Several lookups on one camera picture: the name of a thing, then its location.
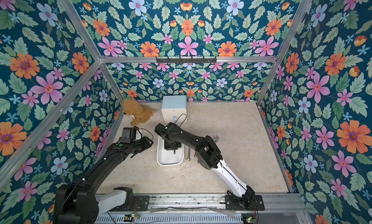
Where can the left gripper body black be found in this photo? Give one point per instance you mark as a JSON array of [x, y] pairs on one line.
[[140, 145]]

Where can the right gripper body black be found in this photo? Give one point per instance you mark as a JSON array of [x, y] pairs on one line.
[[172, 144]]

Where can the white plastic storage tray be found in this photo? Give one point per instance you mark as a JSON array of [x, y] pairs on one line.
[[169, 157]]

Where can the orange handled adjustable wrench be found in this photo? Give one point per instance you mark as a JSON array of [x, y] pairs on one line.
[[215, 138]]

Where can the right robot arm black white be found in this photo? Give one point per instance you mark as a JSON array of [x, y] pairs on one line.
[[209, 157]]

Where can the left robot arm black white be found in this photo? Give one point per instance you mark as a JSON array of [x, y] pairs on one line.
[[76, 203]]

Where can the brown plush teddy dog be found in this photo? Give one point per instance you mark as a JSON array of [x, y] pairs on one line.
[[139, 113]]

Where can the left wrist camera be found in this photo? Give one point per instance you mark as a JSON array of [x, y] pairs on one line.
[[129, 135]]

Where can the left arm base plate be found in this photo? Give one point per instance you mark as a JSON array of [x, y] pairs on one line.
[[134, 203]]

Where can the black hook rail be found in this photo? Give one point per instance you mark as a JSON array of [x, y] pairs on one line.
[[181, 60]]

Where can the aluminium front rail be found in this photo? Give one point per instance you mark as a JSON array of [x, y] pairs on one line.
[[280, 208]]

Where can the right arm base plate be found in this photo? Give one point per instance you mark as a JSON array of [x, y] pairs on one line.
[[237, 204]]

